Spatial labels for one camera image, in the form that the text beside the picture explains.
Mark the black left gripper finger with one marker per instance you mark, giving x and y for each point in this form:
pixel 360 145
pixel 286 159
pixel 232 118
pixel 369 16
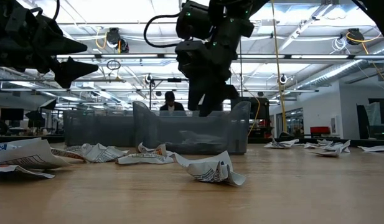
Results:
pixel 61 43
pixel 72 70

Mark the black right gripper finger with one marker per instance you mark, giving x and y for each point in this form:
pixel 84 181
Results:
pixel 218 93
pixel 196 93

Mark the plain white packet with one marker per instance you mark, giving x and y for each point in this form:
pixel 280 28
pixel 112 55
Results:
pixel 311 145

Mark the white plastic bin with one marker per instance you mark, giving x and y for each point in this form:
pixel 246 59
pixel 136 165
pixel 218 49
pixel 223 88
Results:
pixel 179 113

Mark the person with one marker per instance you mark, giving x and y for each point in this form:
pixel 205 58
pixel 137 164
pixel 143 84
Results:
pixel 171 106

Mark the black cart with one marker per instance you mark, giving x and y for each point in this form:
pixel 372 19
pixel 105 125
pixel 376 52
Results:
pixel 264 105

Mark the dark translucent plastic bin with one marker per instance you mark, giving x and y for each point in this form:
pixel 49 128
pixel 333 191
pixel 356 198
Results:
pixel 98 127
pixel 160 133

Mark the black monitor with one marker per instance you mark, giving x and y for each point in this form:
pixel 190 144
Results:
pixel 12 114

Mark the red box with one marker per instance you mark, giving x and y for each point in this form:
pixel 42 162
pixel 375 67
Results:
pixel 320 129

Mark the black upright panel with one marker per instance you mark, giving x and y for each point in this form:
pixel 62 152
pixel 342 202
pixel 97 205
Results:
pixel 363 121

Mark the black camera rig frame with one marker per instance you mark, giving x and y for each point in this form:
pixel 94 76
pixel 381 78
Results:
pixel 174 80

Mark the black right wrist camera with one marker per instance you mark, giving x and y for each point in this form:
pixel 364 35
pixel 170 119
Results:
pixel 193 21

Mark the black aluminium table frame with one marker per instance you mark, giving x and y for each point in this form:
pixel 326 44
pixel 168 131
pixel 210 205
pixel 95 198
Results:
pixel 48 138

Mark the black wall screen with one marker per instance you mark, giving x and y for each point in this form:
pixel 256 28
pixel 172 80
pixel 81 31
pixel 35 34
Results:
pixel 380 109

